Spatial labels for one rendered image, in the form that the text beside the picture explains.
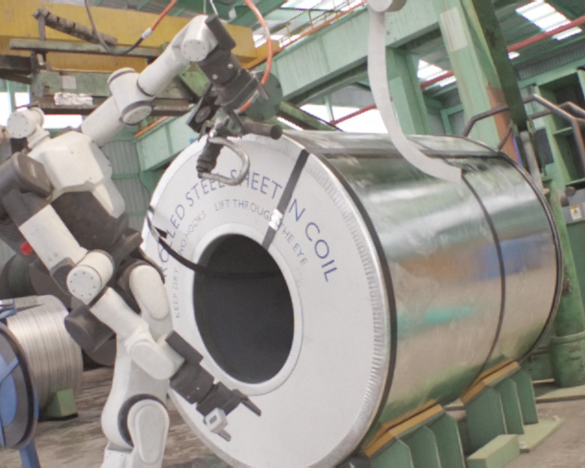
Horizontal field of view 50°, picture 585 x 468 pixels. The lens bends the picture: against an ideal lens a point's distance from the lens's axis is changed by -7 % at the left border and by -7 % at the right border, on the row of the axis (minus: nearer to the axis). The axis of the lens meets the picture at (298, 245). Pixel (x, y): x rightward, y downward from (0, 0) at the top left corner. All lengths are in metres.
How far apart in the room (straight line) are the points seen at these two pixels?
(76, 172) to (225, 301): 1.06
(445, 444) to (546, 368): 1.26
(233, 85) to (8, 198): 0.61
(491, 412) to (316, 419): 0.85
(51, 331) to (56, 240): 5.53
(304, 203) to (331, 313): 0.33
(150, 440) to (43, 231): 0.56
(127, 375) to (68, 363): 5.38
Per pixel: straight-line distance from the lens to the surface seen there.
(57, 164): 1.62
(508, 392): 2.79
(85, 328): 1.66
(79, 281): 1.50
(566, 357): 3.42
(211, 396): 1.59
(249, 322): 2.57
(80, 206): 1.64
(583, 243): 4.18
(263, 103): 1.92
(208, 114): 2.04
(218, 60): 1.65
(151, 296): 1.70
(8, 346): 3.26
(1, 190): 1.53
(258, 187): 2.09
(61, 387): 7.17
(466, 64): 6.96
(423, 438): 2.28
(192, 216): 2.35
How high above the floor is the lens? 0.79
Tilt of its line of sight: 4 degrees up
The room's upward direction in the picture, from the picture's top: 13 degrees counter-clockwise
